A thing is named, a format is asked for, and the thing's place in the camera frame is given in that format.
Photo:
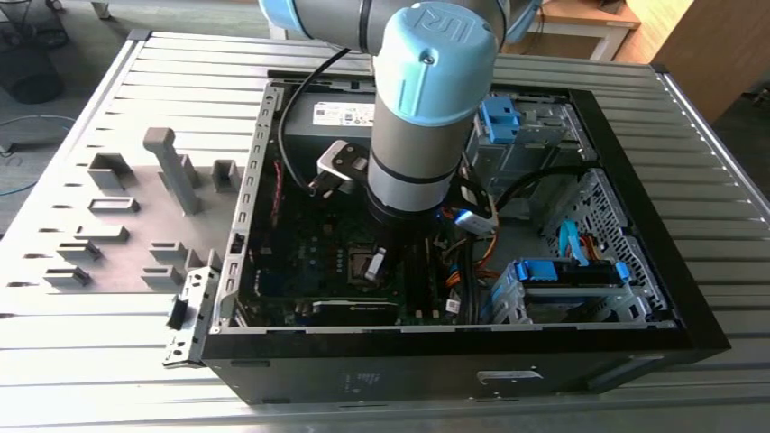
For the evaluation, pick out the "silver green CPU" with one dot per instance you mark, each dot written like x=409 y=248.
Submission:
x=359 y=264

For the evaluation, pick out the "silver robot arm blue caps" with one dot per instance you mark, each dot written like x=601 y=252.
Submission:
x=421 y=90

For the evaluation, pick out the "black CPU socket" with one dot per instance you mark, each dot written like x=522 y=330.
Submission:
x=355 y=246

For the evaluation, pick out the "green motherboard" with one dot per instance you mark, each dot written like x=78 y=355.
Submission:
x=325 y=279

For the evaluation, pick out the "black graphics card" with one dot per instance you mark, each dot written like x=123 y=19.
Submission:
x=355 y=311

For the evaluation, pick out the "blue disk carrier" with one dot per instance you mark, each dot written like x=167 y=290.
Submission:
x=541 y=273

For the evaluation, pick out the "black PC case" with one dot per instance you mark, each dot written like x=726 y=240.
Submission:
x=421 y=374

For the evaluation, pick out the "blue plastic drive rails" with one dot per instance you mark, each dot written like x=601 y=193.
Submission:
x=502 y=128

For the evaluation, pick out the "silver power supply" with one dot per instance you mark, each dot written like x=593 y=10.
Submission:
x=337 y=113

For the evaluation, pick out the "perforated silver drive cage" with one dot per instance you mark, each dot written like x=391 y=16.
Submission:
x=602 y=203

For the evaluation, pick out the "grey parts rack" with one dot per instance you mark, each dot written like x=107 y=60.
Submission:
x=133 y=216

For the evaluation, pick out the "wooden desk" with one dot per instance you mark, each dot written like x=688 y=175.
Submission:
x=602 y=18

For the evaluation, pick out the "wooden cabinet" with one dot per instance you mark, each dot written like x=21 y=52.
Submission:
x=710 y=54

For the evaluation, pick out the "black waste bin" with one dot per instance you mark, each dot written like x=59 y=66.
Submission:
x=33 y=76

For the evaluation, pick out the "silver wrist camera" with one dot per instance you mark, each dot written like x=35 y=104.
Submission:
x=476 y=221
x=337 y=158

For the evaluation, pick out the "silver card retention bracket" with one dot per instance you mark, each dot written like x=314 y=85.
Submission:
x=195 y=293

